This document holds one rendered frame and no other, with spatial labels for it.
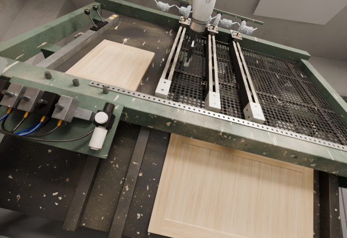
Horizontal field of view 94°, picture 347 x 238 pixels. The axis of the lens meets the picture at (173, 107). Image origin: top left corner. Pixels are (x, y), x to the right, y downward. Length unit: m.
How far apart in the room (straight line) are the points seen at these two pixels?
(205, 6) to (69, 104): 0.75
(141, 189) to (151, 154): 0.19
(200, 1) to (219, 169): 0.89
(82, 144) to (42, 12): 4.37
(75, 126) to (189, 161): 0.61
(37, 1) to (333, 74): 6.69
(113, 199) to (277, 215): 0.91
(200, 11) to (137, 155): 0.81
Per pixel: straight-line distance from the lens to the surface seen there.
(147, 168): 0.99
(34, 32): 1.38
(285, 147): 0.93
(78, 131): 0.79
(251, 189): 1.13
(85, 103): 0.80
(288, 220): 1.28
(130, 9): 1.88
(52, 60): 1.10
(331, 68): 4.98
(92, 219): 1.09
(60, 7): 4.83
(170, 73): 0.96
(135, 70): 1.03
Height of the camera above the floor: 0.66
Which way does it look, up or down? 15 degrees up
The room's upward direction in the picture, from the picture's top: 14 degrees clockwise
